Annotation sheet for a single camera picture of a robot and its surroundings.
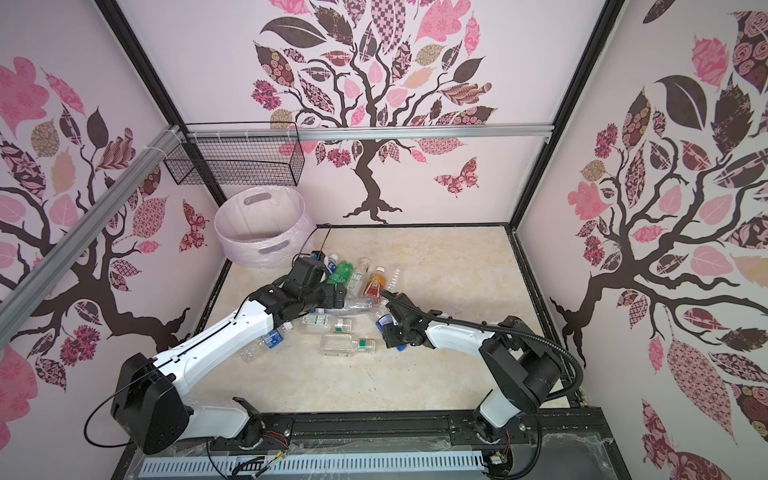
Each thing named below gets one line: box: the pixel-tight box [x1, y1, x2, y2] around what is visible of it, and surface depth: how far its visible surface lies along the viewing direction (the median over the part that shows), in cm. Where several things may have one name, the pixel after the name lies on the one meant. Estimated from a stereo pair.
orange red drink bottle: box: [362, 266, 387, 302], surface depth 98 cm
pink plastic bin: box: [214, 186, 316, 269], surface depth 92 cm
